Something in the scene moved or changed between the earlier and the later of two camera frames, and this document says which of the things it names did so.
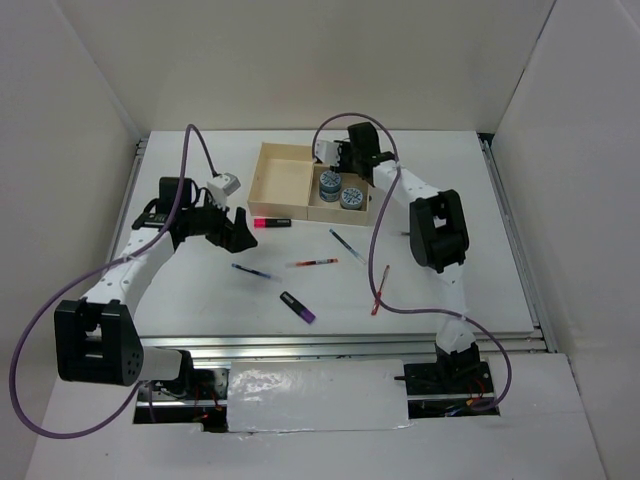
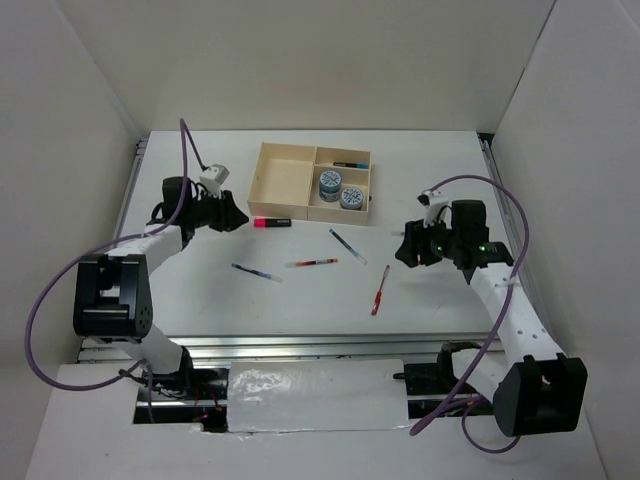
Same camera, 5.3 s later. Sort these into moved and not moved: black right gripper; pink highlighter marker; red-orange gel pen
Moved: black right gripper
Not moved: pink highlighter marker; red-orange gel pen
